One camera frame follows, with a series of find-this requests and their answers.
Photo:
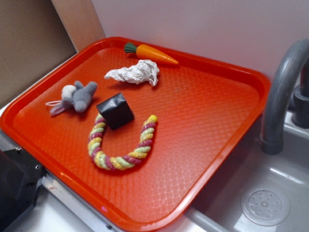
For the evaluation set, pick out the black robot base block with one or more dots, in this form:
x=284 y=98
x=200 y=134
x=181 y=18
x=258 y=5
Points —
x=20 y=180

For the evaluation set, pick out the crumpled white paper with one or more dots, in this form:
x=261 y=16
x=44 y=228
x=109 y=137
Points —
x=143 y=71

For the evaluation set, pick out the orange plastic tray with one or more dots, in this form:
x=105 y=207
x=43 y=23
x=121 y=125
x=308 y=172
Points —
x=204 y=107

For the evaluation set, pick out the black cube block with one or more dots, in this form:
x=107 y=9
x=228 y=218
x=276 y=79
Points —
x=116 y=111

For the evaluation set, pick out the orange toy carrot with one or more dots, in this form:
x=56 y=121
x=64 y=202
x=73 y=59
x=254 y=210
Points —
x=144 y=51

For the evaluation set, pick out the grey plush bunny toy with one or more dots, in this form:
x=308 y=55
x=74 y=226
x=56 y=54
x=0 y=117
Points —
x=77 y=97

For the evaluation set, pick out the grey toy faucet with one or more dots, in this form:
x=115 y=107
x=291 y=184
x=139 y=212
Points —
x=286 y=78

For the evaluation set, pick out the grey toy sink basin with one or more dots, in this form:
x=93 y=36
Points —
x=256 y=192

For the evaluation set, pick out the brown cardboard panel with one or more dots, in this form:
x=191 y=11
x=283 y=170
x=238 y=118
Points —
x=38 y=35

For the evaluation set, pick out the dark grey faucet knob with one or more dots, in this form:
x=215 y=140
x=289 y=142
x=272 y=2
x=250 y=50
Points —
x=301 y=99

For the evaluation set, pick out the multicolour twisted rope toy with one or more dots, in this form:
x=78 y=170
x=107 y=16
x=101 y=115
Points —
x=124 y=162

